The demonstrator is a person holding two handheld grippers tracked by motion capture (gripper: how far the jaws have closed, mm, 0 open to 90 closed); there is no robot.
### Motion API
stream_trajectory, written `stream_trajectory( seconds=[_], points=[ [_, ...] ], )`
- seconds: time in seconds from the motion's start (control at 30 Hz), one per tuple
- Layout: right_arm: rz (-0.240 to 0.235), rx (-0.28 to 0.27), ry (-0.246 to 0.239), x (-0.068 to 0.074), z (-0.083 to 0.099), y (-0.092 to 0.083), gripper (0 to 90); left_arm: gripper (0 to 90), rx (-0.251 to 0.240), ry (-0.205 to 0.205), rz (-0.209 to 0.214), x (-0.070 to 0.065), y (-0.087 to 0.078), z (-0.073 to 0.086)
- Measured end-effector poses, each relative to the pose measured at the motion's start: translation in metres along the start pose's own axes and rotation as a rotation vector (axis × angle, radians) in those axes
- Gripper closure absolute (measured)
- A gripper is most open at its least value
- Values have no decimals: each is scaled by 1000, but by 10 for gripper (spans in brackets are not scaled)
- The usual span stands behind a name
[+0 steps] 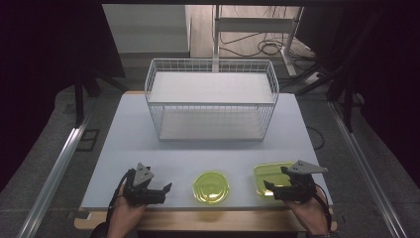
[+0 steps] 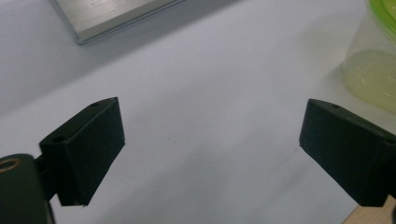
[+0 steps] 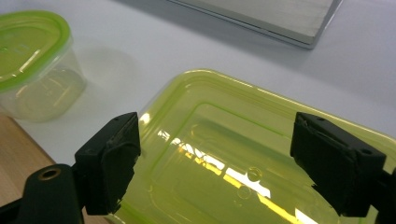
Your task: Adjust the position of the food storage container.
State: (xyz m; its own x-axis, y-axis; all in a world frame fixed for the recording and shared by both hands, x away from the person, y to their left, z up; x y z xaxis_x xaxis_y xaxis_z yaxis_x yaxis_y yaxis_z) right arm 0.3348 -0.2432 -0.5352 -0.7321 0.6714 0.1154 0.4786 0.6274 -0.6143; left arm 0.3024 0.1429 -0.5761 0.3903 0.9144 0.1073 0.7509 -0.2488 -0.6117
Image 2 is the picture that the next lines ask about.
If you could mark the round green lidded container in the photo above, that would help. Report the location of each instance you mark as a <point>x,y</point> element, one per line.
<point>373,74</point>

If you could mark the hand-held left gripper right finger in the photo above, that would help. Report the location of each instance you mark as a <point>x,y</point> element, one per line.
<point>348,149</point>

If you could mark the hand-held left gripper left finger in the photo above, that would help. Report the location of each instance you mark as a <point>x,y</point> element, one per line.
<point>84,149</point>

